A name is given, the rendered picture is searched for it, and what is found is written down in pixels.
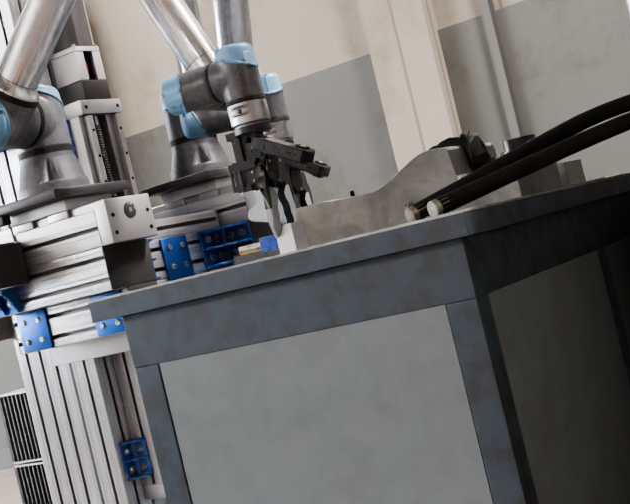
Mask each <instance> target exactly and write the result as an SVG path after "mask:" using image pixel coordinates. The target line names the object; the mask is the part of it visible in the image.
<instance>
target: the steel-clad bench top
mask: <svg viewBox="0 0 630 504"><path fill-rule="evenodd" d="M626 175H630V172H629V173H626V174H620V175H616V176H612V177H608V178H603V179H598V180H593V181H589V182H585V183H579V184H576V185H571V186H566V187H562V188H558V189H553V190H549V191H544V192H540V193H534V194H531V195H526V196H522V197H517V198H513V199H508V200H503V201H498V202H494V203H490V204H485V205H480V206H476V207H472V208H467V209H463V210H457V211H455V212H451V213H446V214H442V215H438V216H434V217H430V218H426V219H422V220H418V221H414V222H410V223H404V224H402V225H398V226H393V227H389V228H385V229H381V230H377V231H373V232H369V233H365V234H361V235H355V236H352V237H349V238H344V239H340V240H336V241H332V242H328V243H324V244H320V245H316V246H312V247H308V248H303V249H300V250H296V251H291V252H287V253H283V254H279V255H275V256H271V257H267V258H263V259H257V260H255V261H251V262H247V263H243V264H238V265H234V266H230V267H226V268H222V269H218V270H213V271H210V272H206V273H202V274H198V275H194V276H189V277H185V278H181V279H177V280H173V281H169V282H165V283H161V284H157V285H153V286H149V287H145V288H141V289H136V290H132V291H128V292H124V293H119V294H116V295H112V296H108V297H104V298H100V299H94V300H92V301H88V302H87V304H89V303H93V302H98V301H102V300H106V299H110V298H114V297H118V296H122V295H126V294H130V293H134V292H139V291H143V290H147V289H151V288H155V287H159V286H163V285H167V284H171V283H175V282H180V281H184V280H188V279H192V278H196V277H200V276H204V275H208V274H212V273H216V272H221V271H225V270H229V269H233V268H237V267H241V266H245V265H249V264H253V263H257V262H262V261H266V260H270V259H274V258H278V257H282V256H286V255H290V254H294V253H298V252H303V251H307V250H311V249H315V248H319V247H323V246H327V245H331V244H335V243H339V242H344V241H348V240H352V239H356V238H360V237H364V236H368V235H372V234H376V233H380V232H385V231H389V230H393V229H397V228H401V227H405V226H409V225H413V224H417V223H421V222H426V221H430V220H434V219H438V218H442V217H446V216H450V215H454V214H458V213H462V212H467V211H471V210H476V209H480V208H484V207H489V206H493V205H498V204H502V203H507V202H511V201H515V200H520V199H524V198H529V197H533V196H537V195H542V194H546V193H551V192H555V191H559V190H564V189H568V188H573V187H577V186H582V185H586V184H590V183H595V182H599V181H604V180H608V179H612V178H617V177H621V176H626Z"/></svg>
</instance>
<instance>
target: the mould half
mask: <svg viewBox="0 0 630 504"><path fill-rule="evenodd" d="M484 144H485V146H486V148H487V151H488V153H489V154H490V156H491V157H492V158H493V157H494V156H495V155H496V157H495V159H497V158H498V157H497V154H496V151H495V148H494V146H493V144H492V142H490V143H484ZM471 172H472V171H471V169H470V166H469V164H468V161H467V158H466V156H465V153H464V151H463V148H462V147H461V146H450V147H443V148H437V149H431V150H427V151H424V152H422V153H420V154H419V155H417V156H416V157H414V158H413V159H412V160H411V161H409V162H408V163H407V164H406V165H405V166H404V167H403V168H402V169H401V170H400V171H399V172H398V173H397V174H396V175H395V176H394V177H393V178H392V179H391V180H390V181H389V182H388V183H386V184H385V185H384V186H383V187H381V188H380V189H378V190H376V191H374V192H371V193H367V194H363V195H358V196H353V197H347V198H342V199H334V200H328V201H323V202H319V203H316V204H312V205H308V206H304V207H301V208H297V209H296V222H298V221H303V224H304V228H305V232H306V237H307V241H308V245H309V247H312V246H316V245H320V244H324V243H328V242H332V241H336V240H340V239H344V238H349V237H352V236H355V235H361V234H365V233H369V232H373V231H377V230H381V229H385V228H389V227H393V226H398V225H402V224H404V223H410V222H409V221H408V220H407V219H406V217H405V209H406V208H405V207H404V203H405V202H407V201H412V202H413V204H415V203H417V202H418V201H420V200H422V199H424V198H426V197H428V196H429V195H431V194H433V193H435V192H437V191H439V190H440V189H442V188H444V187H446V186H448V185H450V184H451V183H453V182H455V181H457V180H459V179H461V178H462V177H464V176H466V175H468V174H470V173H471ZM562 187H563V186H562V182H561V178H560V174H559V170H558V166H557V162H555V163H553V164H551V165H549V166H547V167H545V168H542V169H540V170H538V171H536V172H534V173H532V174H530V175H528V176H525V177H523V178H521V179H519V180H517V181H515V182H513V183H510V184H508V185H506V186H504V187H502V188H500V189H498V190H495V191H493V192H491V193H489V194H487V195H485V196H483V197H480V198H478V199H476V200H474V201H472V202H470V203H468V204H466V205H463V206H461V207H459V208H457V209H455V210H453V211H451V212H455V211H457V210H463V209H467V208H472V207H476V206H480V205H485V204H490V203H494V202H498V201H503V200H508V199H513V198H517V197H522V196H526V195H531V194H534V193H540V192H544V191H549V190H553V189H558V188H562ZM451 212H448V213H451Z"/></svg>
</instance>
